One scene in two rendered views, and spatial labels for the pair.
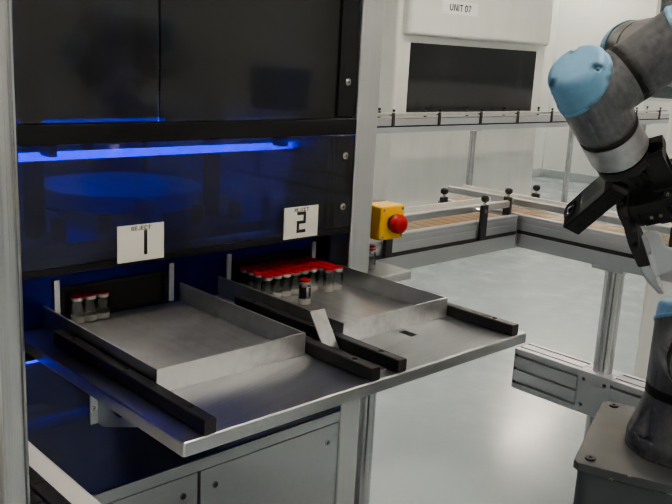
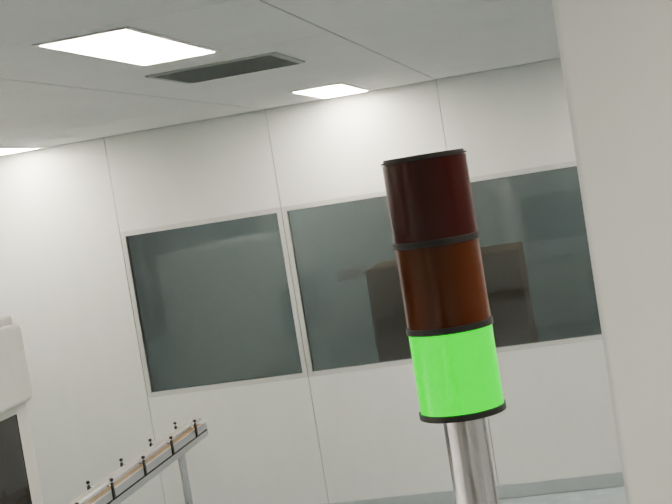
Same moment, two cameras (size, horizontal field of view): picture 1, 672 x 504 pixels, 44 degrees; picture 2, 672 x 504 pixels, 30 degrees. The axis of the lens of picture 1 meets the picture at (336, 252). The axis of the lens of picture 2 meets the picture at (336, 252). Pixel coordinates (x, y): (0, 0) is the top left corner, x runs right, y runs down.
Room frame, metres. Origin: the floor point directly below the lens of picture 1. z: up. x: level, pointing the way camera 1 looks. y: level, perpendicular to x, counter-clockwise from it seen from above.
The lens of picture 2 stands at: (1.12, 0.52, 2.34)
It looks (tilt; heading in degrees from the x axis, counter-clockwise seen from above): 3 degrees down; 326
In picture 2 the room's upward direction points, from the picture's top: 9 degrees counter-clockwise
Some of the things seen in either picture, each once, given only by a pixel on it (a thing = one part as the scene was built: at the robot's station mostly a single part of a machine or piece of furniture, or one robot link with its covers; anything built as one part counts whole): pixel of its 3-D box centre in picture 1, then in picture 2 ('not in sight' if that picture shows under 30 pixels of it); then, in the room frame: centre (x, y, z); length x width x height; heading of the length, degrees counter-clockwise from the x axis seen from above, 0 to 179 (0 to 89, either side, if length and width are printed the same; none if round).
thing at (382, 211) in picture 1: (380, 219); not in sight; (1.74, -0.09, 1.00); 0.08 x 0.07 x 0.07; 44
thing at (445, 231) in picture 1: (417, 228); not in sight; (2.04, -0.20, 0.92); 0.69 x 0.16 x 0.16; 134
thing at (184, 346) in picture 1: (171, 329); not in sight; (1.24, 0.25, 0.90); 0.34 x 0.26 x 0.04; 44
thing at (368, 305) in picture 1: (330, 295); not in sight; (1.48, 0.01, 0.90); 0.34 x 0.26 x 0.04; 44
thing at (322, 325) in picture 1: (346, 339); not in sight; (1.20, -0.02, 0.91); 0.14 x 0.03 x 0.06; 44
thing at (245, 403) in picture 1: (282, 337); not in sight; (1.31, 0.08, 0.87); 0.70 x 0.48 x 0.02; 134
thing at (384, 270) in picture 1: (368, 271); not in sight; (1.78, -0.07, 0.87); 0.14 x 0.13 x 0.02; 44
